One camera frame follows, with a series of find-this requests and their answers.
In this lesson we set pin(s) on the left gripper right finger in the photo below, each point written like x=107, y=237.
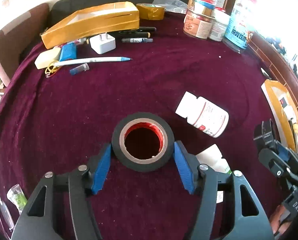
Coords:
x=247, y=220

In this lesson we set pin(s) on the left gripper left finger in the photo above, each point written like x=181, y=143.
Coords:
x=37, y=219

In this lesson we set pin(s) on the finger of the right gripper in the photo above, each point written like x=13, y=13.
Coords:
x=285, y=153
x=277, y=166

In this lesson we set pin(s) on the white bottle green label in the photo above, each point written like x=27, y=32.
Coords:
x=214, y=159

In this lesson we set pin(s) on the white bottle red label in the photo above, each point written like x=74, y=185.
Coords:
x=203, y=114

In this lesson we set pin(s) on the black electrical tape roll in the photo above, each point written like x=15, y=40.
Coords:
x=143, y=142

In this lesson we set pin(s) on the black round plastic part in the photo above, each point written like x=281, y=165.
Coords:
x=264, y=136

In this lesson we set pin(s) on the yellow tray with items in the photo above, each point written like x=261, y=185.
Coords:
x=284, y=111

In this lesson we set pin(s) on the green candy wrapper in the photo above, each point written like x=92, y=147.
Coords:
x=17, y=197

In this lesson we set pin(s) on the clear eyeglasses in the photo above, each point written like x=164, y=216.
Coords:
x=5, y=217

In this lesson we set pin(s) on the wooden brick pattern partition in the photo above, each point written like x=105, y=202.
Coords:
x=275, y=64

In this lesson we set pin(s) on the maroon velvet tablecloth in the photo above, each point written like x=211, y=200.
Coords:
x=56, y=124

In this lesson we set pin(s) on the blue label clear jar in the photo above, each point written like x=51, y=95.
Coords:
x=239, y=29

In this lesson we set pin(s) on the white plastic jar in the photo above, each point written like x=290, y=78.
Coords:
x=220, y=23

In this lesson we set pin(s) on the small blue capped tube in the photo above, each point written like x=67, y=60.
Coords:
x=79, y=69

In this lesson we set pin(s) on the yellow rubber band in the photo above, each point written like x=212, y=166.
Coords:
x=52, y=69

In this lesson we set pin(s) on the brown label jar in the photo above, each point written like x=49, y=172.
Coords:
x=197, y=25

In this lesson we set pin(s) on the cream eraser block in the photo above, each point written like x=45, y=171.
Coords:
x=45, y=58

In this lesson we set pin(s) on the white blue pen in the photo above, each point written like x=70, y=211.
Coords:
x=90, y=60

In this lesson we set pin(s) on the blue small box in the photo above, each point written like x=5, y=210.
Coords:
x=68, y=52

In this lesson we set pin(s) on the red blue lid jar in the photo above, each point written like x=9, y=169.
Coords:
x=202, y=7

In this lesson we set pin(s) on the white USB charger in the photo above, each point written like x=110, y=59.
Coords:
x=102, y=43

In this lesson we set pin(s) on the grey marker pen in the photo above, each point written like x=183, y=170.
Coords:
x=137, y=40

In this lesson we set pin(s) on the clear plastic bag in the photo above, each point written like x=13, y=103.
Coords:
x=176, y=6

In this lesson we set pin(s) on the black marker pen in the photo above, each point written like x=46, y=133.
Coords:
x=142, y=32

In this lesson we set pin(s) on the dark sofa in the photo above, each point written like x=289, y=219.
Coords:
x=18, y=36

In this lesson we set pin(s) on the yellow packing tape roll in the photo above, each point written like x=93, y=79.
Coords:
x=150, y=11

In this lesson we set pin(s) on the empty yellow cardboard tray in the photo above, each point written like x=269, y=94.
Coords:
x=92, y=21

